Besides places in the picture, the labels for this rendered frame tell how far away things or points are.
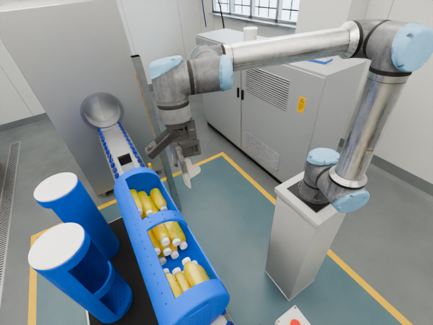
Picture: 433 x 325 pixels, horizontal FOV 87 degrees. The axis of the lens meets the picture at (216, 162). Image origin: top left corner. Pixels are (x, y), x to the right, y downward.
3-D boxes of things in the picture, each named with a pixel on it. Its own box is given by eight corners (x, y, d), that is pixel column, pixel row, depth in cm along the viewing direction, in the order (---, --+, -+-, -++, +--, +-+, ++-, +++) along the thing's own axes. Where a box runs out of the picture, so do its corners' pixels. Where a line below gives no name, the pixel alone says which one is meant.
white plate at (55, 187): (60, 168, 175) (61, 169, 176) (24, 193, 156) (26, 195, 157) (85, 177, 165) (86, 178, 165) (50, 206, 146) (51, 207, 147)
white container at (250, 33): (250, 39, 272) (251, 26, 263) (259, 42, 261) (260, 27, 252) (240, 42, 266) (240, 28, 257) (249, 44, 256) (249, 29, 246)
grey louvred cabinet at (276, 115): (229, 115, 428) (225, 28, 335) (325, 182, 284) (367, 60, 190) (204, 125, 409) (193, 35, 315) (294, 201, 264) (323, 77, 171)
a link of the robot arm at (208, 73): (226, 48, 66) (183, 53, 64) (236, 58, 57) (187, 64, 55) (227, 81, 71) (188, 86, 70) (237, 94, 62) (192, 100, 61)
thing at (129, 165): (134, 166, 188) (128, 151, 178) (136, 168, 186) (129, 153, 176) (122, 170, 185) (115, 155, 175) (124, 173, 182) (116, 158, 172)
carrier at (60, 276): (96, 331, 168) (134, 313, 175) (22, 280, 111) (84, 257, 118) (96, 292, 189) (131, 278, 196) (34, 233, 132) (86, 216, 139)
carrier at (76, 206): (105, 232, 233) (82, 257, 213) (61, 169, 176) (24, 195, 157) (125, 242, 222) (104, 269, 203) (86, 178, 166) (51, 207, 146)
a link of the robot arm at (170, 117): (161, 113, 60) (154, 104, 67) (165, 129, 62) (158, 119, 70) (193, 106, 63) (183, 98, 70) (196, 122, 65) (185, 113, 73)
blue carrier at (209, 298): (161, 193, 162) (155, 160, 144) (229, 313, 103) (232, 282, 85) (119, 208, 150) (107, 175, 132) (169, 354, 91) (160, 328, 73)
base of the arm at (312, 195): (313, 175, 141) (316, 163, 134) (340, 193, 127) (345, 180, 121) (290, 188, 134) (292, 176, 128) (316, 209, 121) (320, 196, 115)
